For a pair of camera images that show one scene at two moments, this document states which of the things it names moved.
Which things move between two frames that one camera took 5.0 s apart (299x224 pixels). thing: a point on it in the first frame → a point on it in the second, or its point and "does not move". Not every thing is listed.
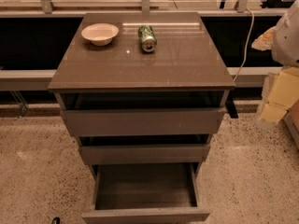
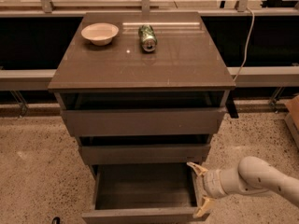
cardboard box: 291,120 does not move
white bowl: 100,34 does not move
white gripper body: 287,40 → 212,183
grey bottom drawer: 146,193 does not move
